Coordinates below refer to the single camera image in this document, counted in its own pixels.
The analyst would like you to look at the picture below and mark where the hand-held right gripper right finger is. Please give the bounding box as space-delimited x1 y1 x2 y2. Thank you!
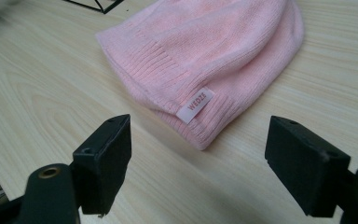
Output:
264 115 352 218

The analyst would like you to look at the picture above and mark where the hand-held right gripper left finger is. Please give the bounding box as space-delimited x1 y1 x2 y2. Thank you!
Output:
71 113 132 217

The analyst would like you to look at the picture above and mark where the pink knitted beanie hat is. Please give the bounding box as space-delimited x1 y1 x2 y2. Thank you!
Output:
94 0 306 151

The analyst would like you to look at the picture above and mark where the black wire frame stand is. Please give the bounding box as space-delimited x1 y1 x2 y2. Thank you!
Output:
62 0 125 15

